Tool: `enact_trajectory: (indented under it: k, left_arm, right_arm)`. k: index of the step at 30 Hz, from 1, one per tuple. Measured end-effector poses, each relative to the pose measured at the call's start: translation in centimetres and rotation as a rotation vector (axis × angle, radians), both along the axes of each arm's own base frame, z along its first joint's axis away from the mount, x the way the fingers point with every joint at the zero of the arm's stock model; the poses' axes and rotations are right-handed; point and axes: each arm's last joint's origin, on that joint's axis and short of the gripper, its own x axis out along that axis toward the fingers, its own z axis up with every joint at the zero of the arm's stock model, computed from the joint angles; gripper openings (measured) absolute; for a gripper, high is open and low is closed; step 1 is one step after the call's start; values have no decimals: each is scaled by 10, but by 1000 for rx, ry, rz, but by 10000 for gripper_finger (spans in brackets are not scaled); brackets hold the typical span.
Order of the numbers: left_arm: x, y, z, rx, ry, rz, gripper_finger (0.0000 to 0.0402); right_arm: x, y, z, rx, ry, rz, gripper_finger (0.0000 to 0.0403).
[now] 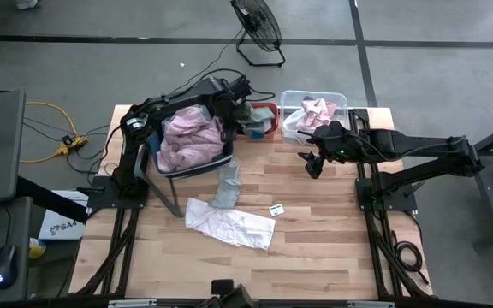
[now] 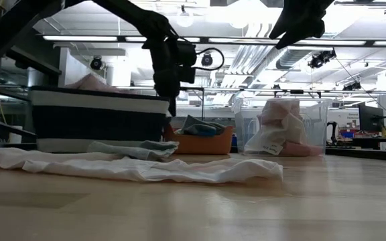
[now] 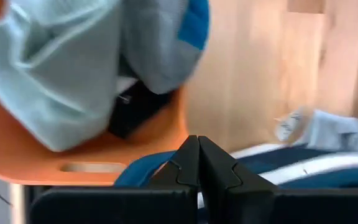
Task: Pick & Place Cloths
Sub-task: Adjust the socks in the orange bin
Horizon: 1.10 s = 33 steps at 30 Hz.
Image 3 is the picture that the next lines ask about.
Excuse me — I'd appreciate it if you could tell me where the grey sock with blue toe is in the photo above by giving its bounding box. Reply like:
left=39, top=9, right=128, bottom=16
left=121, top=0, right=211, bottom=95

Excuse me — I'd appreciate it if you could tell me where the navy white striped fabric basket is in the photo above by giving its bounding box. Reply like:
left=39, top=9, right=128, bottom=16
left=113, top=143, right=358, bottom=209

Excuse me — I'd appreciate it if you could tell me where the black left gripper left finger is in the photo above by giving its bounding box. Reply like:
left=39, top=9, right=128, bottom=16
left=29, top=135, right=200, bottom=224

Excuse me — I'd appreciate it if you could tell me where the grey-green cloth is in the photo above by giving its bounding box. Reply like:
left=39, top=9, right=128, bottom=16
left=273, top=107, right=358, bottom=156

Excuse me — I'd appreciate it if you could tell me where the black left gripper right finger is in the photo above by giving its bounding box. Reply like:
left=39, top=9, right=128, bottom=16
left=199, top=136, right=358, bottom=224

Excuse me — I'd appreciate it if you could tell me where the light blue cloth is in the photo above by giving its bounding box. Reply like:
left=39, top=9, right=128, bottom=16
left=0, top=0, right=136, bottom=152

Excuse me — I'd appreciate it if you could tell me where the black sock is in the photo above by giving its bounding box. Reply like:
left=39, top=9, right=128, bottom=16
left=108, top=81, right=173, bottom=139

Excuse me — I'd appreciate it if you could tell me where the orange plastic bin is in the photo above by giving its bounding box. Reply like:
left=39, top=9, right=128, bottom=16
left=0, top=0, right=189, bottom=187

